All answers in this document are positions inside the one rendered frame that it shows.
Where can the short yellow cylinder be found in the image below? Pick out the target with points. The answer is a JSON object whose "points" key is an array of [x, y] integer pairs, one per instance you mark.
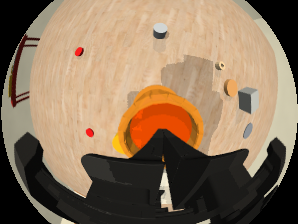
{"points": [[116, 144]]}

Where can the grey flat disc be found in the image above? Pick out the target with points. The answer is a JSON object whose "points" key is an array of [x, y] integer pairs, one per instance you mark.
{"points": [[247, 130]]}

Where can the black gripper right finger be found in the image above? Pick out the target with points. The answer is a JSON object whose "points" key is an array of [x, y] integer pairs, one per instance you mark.
{"points": [[187, 168]]}

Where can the orange flat disc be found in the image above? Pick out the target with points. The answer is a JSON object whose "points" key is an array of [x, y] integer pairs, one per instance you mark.
{"points": [[230, 87]]}

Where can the grey cylinder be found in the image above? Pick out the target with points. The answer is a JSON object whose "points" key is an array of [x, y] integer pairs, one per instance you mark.
{"points": [[159, 30]]}

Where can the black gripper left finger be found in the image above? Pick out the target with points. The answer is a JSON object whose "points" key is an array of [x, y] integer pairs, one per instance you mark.
{"points": [[143, 170]]}

